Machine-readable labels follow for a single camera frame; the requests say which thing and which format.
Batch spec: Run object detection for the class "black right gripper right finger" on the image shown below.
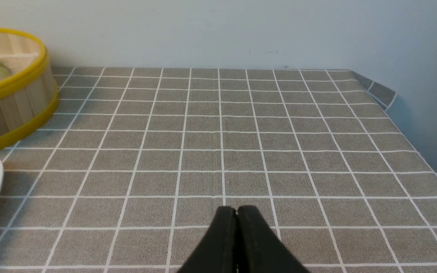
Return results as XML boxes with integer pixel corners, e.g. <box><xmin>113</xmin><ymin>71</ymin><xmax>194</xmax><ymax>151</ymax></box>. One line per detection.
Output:
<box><xmin>237</xmin><ymin>206</ymin><xmax>309</xmax><ymax>273</ymax></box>

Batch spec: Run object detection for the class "grey checked tablecloth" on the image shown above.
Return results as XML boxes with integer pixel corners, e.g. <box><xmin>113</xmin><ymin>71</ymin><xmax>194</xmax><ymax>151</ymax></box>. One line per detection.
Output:
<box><xmin>0</xmin><ymin>67</ymin><xmax>437</xmax><ymax>273</ymax></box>

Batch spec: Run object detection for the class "yellow-rimmed bamboo steamer basket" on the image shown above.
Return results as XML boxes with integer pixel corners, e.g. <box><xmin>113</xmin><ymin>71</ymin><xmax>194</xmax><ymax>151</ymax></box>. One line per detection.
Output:
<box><xmin>0</xmin><ymin>28</ymin><xmax>59</xmax><ymax>150</ymax></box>

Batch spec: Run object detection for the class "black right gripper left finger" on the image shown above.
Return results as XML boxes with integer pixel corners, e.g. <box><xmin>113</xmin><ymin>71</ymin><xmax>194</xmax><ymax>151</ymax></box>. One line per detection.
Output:
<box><xmin>178</xmin><ymin>206</ymin><xmax>237</xmax><ymax>273</ymax></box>

